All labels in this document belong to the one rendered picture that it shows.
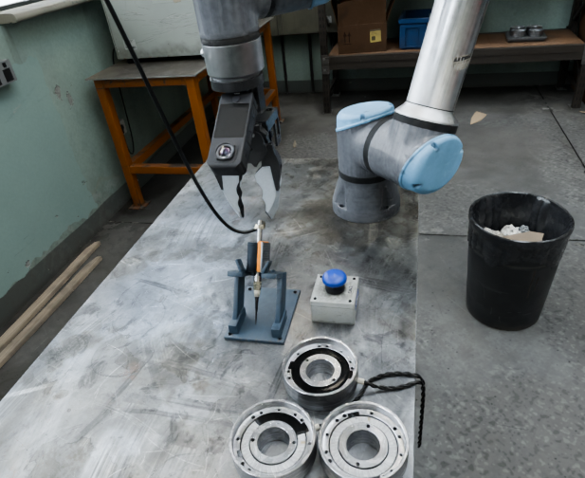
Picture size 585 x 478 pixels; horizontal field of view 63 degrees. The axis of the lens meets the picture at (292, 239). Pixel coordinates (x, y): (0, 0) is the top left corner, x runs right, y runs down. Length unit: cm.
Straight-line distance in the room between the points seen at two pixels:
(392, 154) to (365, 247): 19
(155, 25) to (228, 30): 219
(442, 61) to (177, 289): 61
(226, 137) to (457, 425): 128
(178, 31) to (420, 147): 206
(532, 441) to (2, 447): 139
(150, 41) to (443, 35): 214
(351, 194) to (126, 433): 62
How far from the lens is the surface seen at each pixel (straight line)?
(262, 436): 64
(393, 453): 62
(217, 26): 62
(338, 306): 76
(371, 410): 65
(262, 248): 74
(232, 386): 73
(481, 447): 164
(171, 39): 278
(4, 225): 243
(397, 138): 88
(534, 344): 196
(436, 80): 88
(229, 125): 62
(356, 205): 102
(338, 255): 93
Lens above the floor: 135
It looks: 34 degrees down
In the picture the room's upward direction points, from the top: 7 degrees counter-clockwise
